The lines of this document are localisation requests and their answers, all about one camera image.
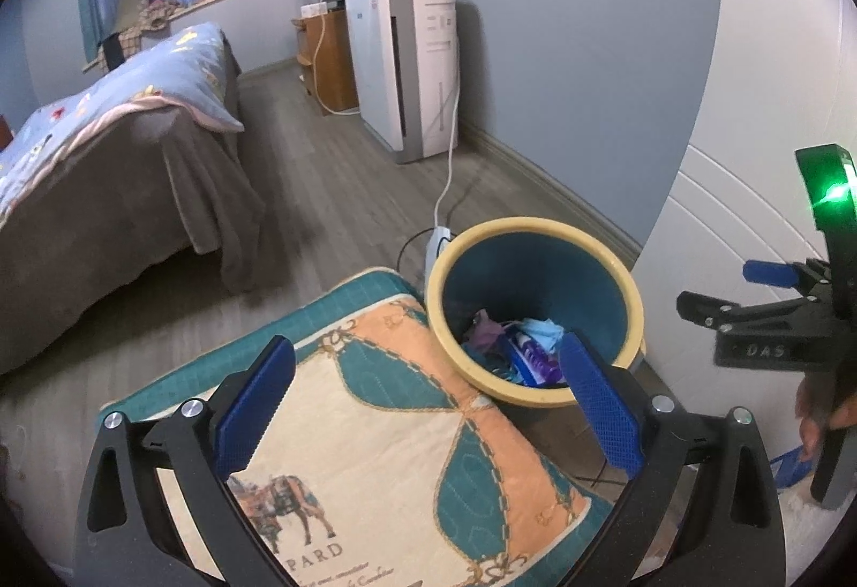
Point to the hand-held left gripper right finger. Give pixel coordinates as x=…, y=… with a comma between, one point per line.
x=602, y=413

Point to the wooden window sill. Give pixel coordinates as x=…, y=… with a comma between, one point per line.
x=207, y=1

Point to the olive pillow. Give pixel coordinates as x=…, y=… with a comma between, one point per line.
x=137, y=4

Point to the printed teal orange mat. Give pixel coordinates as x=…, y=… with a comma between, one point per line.
x=402, y=426

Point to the blue wipes packet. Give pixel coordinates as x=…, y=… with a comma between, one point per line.
x=514, y=359

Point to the white power strip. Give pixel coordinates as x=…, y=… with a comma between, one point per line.
x=436, y=252

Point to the person's right hand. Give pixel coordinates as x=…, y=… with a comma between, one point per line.
x=811, y=413

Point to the white box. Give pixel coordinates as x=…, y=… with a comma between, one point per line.
x=315, y=10

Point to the blue face mask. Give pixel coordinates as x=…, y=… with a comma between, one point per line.
x=542, y=334

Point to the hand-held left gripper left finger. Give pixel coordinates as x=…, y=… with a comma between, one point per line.
x=254, y=406

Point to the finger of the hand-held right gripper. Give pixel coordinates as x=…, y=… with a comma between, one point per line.
x=770, y=274
x=703, y=309

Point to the white air purifier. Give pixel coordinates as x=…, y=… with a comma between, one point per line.
x=415, y=71

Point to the wooden bed frame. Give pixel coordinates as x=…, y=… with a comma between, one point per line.
x=5, y=132

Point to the yellow-rimmed teal bin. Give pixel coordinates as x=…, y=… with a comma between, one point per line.
x=535, y=265

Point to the wooden cabinet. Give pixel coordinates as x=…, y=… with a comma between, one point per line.
x=331, y=65

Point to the blue printed quilt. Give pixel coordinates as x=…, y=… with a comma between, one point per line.
x=134, y=85

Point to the plaid clothes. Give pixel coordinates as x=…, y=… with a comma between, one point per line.
x=144, y=24

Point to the bed with grey cover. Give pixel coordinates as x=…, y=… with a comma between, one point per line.
x=120, y=212

